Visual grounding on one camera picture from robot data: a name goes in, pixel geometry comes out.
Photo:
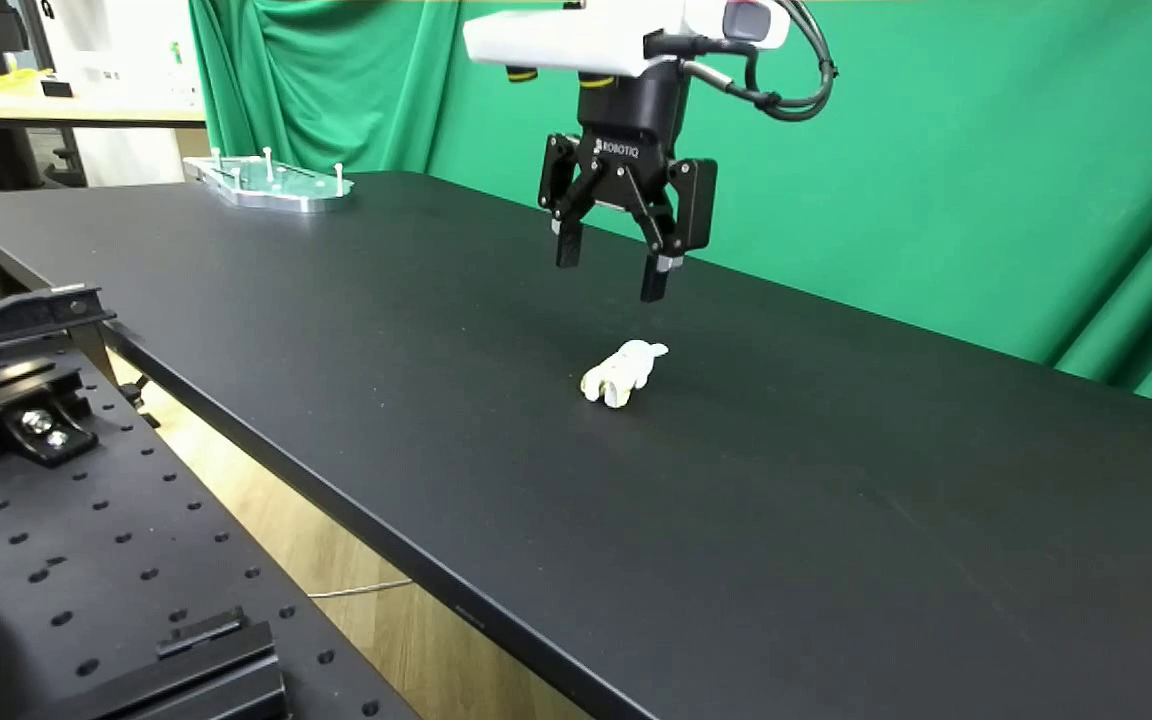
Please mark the green screen curtain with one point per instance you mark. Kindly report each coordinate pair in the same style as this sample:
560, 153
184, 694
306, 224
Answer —
978, 184

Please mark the black angled rail bracket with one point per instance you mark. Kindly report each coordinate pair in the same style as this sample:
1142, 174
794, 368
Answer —
23, 322

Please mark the white cabinet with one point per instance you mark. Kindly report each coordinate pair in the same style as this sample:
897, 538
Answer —
123, 47

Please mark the wooden desk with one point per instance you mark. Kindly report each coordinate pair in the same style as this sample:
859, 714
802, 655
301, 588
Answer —
70, 106

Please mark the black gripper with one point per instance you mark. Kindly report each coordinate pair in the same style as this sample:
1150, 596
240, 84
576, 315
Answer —
635, 114

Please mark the pale green plate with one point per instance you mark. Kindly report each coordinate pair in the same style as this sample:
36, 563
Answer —
269, 184

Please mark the black perforated breadboard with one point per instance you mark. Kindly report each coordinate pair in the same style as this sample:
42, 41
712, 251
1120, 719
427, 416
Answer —
108, 563

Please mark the black mounting block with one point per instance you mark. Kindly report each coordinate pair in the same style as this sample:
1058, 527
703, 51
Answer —
191, 675

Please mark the black clamp with silver bolts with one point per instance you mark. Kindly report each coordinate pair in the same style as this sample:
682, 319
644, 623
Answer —
51, 430

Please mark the white plush toy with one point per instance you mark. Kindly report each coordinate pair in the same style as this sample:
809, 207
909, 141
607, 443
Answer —
621, 372

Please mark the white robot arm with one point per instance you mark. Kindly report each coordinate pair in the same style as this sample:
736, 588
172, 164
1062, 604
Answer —
560, 39

